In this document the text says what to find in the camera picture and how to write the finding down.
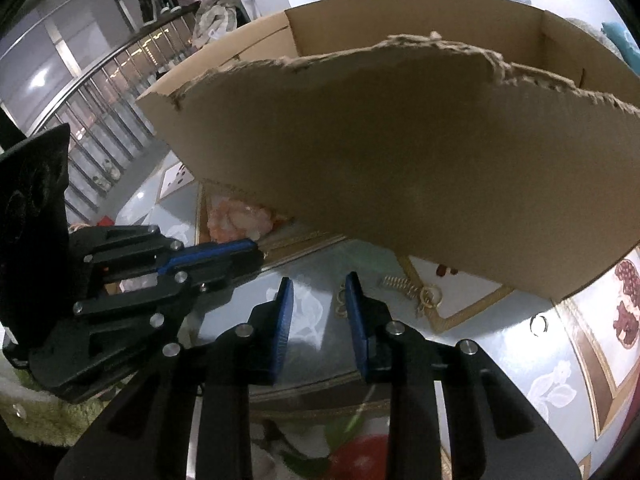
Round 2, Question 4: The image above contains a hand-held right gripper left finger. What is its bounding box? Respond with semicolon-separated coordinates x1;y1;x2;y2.
54;276;296;480

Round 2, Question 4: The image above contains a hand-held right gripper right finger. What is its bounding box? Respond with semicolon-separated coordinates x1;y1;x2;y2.
345;272;583;480

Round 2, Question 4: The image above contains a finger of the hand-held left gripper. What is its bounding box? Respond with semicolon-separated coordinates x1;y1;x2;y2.
72;252;266;356
70;225;261;286

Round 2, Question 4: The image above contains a pink bead bracelet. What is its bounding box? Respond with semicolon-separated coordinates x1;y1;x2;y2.
207;195;281;242

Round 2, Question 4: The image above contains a gold dangle earring with spring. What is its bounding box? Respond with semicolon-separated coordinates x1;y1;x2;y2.
382;274;443;318

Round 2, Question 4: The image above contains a brown cardboard box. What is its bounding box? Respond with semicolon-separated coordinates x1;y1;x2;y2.
135;0;640;303

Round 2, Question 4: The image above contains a metal railing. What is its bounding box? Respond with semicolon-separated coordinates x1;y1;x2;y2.
30;5;201;211

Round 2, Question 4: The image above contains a patterned fruit print tablecloth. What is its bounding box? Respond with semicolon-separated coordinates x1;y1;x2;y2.
65;150;640;480

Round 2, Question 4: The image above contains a green white fuzzy cloth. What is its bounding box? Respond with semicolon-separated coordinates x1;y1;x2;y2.
0;360;131;456

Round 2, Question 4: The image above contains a pile of light clothes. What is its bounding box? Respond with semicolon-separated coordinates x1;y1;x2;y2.
192;2;241;48

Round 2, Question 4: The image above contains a teal pillow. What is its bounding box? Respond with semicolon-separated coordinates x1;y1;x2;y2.
602;21;638;68

